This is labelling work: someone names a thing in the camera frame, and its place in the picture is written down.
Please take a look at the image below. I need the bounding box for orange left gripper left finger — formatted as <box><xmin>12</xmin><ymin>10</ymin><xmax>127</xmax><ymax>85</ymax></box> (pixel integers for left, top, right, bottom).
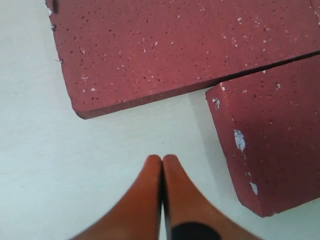
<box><xmin>73</xmin><ymin>154</ymin><xmax>163</xmax><ymax>240</ymax></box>

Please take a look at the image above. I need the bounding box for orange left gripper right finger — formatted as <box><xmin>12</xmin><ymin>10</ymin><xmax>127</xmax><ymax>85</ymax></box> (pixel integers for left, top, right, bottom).
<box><xmin>162</xmin><ymin>154</ymin><xmax>255</xmax><ymax>240</ymax></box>

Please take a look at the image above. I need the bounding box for chipped top brick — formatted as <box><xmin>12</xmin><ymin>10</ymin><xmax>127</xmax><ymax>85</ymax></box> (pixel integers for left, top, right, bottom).
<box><xmin>205</xmin><ymin>56</ymin><xmax>320</xmax><ymax>217</ymax></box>

